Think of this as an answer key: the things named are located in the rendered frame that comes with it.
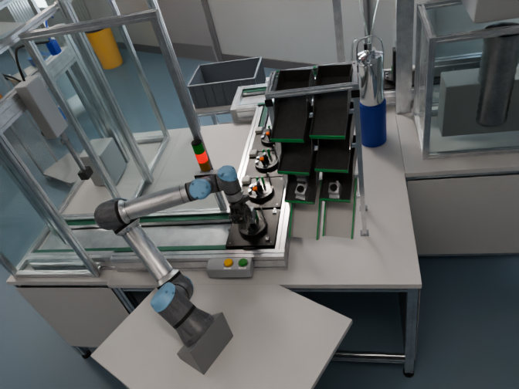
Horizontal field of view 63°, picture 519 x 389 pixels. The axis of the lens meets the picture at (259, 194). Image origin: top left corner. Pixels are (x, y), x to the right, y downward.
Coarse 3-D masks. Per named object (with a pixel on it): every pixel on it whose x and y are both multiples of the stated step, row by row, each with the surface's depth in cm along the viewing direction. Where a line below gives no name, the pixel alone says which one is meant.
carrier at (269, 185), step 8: (248, 176) 237; (248, 184) 234; (264, 184) 228; (272, 184) 227; (280, 184) 229; (248, 192) 226; (264, 192) 223; (272, 192) 223; (280, 192) 224; (256, 200) 222; (264, 200) 222; (272, 200) 221; (280, 200) 219; (256, 208) 219; (264, 208) 218; (272, 208) 218; (280, 208) 217
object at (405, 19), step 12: (396, 0) 229; (408, 0) 228; (396, 12) 233; (408, 12) 232; (396, 24) 237; (408, 24) 237; (396, 36) 242; (408, 36) 241; (396, 48) 246; (408, 48) 246; (396, 60) 251; (408, 60) 251; (396, 72) 256; (408, 72) 256; (396, 84) 261; (408, 84) 261; (396, 96) 267; (408, 96) 266; (396, 108) 272; (408, 108) 271
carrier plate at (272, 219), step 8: (264, 216) 213; (272, 216) 212; (232, 224) 213; (272, 224) 208; (232, 232) 209; (264, 232) 205; (272, 232) 204; (232, 240) 205; (240, 240) 204; (248, 240) 203; (256, 240) 202; (264, 240) 201; (272, 240) 200; (232, 248) 203; (240, 248) 202; (256, 248) 201
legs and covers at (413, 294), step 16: (128, 288) 217; (144, 288) 215; (128, 304) 229; (400, 304) 249; (416, 304) 190; (416, 320) 199; (416, 336) 209; (336, 352) 236; (352, 352) 234; (368, 352) 232; (384, 352) 230
